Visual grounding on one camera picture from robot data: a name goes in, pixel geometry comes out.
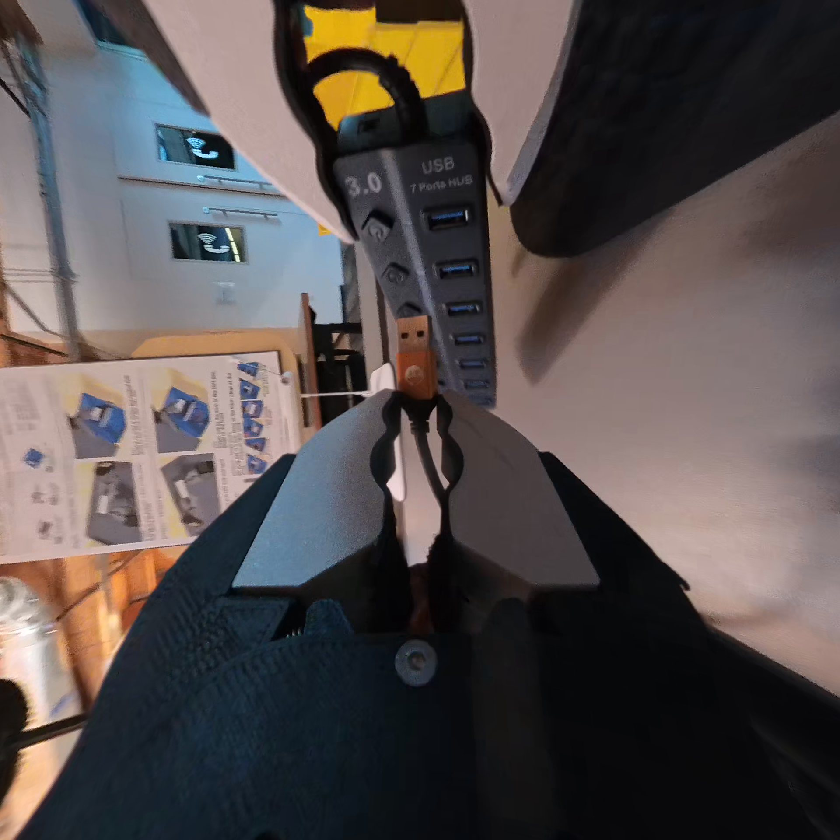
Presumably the wooden side panel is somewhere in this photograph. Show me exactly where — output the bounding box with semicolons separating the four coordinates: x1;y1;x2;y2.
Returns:
298;292;326;431

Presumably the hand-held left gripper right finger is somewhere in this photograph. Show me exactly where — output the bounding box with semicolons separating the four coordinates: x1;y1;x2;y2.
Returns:
425;392;601;634

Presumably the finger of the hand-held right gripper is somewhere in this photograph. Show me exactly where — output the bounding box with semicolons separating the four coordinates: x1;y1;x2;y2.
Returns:
141;0;361;245
461;0;580;207

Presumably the silver metal bottle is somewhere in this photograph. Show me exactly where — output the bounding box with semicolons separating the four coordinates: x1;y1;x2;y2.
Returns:
0;577;60;736

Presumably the instruction poster on board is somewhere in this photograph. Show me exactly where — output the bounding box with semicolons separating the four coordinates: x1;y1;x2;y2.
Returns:
0;328;309;572

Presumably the dark phone icon wall sign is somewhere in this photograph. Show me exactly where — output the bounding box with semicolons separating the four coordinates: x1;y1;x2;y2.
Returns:
168;222;248;265
155;123;236;172

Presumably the black round pad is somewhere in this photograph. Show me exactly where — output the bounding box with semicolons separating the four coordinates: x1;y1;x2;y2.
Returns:
508;0;840;258

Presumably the printed instruction poster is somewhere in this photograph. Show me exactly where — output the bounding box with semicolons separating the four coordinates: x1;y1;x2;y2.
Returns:
0;351;306;565

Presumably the white plastic object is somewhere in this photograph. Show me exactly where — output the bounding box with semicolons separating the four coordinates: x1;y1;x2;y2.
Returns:
366;364;411;503

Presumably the black fuzzy object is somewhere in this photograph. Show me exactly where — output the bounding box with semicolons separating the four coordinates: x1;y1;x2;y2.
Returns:
0;679;89;795

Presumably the black usb hub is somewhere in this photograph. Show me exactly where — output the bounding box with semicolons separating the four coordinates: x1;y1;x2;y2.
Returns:
331;108;500;409

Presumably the black hub cable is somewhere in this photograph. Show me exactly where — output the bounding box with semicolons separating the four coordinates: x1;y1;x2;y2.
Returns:
305;48;431;135

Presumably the yellow plastic bin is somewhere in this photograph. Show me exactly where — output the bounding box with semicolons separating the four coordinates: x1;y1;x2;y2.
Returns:
292;0;468;132

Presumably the grey metal pipe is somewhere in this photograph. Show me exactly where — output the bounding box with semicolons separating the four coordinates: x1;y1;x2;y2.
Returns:
0;39;83;342

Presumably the orange plug usb cable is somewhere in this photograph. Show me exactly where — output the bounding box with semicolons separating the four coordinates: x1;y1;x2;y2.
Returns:
394;315;454;559

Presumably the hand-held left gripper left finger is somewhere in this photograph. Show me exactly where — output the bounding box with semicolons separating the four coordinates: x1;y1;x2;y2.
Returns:
231;389;414;634

